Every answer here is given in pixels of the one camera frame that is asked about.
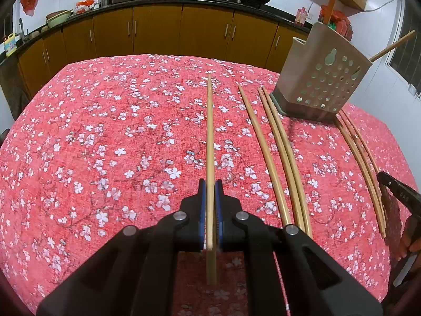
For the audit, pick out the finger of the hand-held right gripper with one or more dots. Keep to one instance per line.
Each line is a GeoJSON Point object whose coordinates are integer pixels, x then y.
{"type": "Point", "coordinates": [398, 191]}

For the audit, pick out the beige perforated utensil holder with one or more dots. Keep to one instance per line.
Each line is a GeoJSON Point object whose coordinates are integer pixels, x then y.
{"type": "Point", "coordinates": [329, 82]}

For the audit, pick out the wooden base cabinets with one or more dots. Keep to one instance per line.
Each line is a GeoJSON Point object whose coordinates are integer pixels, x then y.
{"type": "Point", "coordinates": [158, 33]}

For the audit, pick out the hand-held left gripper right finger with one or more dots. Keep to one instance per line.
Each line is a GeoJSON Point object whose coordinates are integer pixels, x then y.
{"type": "Point", "coordinates": [218, 210]}

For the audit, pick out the red plastic bag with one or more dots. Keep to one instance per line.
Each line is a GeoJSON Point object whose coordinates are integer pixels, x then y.
{"type": "Point", "coordinates": [30, 0]}

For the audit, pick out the red packets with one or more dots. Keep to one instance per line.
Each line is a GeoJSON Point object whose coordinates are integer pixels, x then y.
{"type": "Point", "coordinates": [342, 23]}

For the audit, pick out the pink packet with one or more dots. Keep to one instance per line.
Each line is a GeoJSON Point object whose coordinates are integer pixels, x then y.
{"type": "Point", "coordinates": [301, 15]}

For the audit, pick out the metal faucet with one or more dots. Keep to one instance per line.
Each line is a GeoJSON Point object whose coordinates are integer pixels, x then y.
{"type": "Point", "coordinates": [22, 28]}

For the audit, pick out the orange plastic bag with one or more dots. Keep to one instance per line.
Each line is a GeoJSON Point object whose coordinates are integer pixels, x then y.
{"type": "Point", "coordinates": [85, 6]}

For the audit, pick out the person's right hand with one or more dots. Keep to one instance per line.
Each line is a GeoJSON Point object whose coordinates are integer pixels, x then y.
{"type": "Point", "coordinates": [410, 237]}

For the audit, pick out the yellow oil jug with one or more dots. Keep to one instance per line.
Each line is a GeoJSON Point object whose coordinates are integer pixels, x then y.
{"type": "Point", "coordinates": [10, 45]}

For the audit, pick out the black kitchen countertop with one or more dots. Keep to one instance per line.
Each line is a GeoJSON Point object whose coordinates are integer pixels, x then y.
{"type": "Point", "coordinates": [148, 0]}

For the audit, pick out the red floral tablecloth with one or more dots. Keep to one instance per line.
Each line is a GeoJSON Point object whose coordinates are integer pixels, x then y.
{"type": "Point", "coordinates": [115, 154]}

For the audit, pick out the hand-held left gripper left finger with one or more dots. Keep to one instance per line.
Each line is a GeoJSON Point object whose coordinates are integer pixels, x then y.
{"type": "Point", "coordinates": [202, 210]}

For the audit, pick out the stacked wash basins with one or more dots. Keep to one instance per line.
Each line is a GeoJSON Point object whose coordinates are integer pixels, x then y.
{"type": "Point", "coordinates": [58, 19]}

